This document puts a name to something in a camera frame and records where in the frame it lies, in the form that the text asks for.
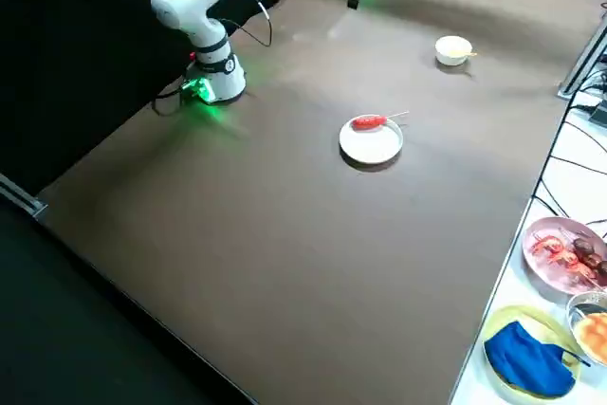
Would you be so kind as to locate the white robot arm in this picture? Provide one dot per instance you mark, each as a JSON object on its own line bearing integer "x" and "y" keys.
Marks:
{"x": 199, "y": 2}

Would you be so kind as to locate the small white bowl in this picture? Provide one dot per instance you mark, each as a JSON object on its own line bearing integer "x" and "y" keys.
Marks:
{"x": 450, "y": 59}

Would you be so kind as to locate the shiny metal bowl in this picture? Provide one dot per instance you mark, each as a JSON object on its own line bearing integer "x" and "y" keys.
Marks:
{"x": 581, "y": 303}

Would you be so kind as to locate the red sausage on skewer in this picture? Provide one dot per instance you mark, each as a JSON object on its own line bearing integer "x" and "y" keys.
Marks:
{"x": 367, "y": 123}

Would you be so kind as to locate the white round plate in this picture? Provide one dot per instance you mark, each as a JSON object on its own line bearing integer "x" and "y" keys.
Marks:
{"x": 370, "y": 146}

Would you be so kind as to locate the green-lit connector board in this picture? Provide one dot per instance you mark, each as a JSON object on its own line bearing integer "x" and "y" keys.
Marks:
{"x": 201, "y": 89}

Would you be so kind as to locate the black power adapter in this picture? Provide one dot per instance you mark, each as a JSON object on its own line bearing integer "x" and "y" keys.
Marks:
{"x": 600, "y": 115}

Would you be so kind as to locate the red shrimp skewer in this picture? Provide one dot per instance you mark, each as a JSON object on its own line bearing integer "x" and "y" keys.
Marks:
{"x": 552, "y": 253}

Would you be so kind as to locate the pink plate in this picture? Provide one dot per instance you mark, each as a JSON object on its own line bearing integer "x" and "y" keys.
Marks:
{"x": 540, "y": 263}

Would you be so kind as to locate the brown mushroom skewer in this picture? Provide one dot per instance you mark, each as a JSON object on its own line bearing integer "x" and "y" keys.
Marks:
{"x": 581, "y": 246}

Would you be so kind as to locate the yellow plate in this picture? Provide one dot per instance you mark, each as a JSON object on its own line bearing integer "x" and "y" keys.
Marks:
{"x": 526, "y": 312}

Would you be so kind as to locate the blue cloth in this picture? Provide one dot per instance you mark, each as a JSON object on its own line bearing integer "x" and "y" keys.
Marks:
{"x": 521, "y": 362}

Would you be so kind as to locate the golden bread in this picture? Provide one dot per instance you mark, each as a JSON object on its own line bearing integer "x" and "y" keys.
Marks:
{"x": 595, "y": 331}

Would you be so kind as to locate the aluminium frame post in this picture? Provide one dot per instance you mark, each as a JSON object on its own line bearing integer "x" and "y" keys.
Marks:
{"x": 585, "y": 59}

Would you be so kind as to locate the aluminium corner rail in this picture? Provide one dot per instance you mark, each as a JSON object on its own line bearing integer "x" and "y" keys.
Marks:
{"x": 23, "y": 196}

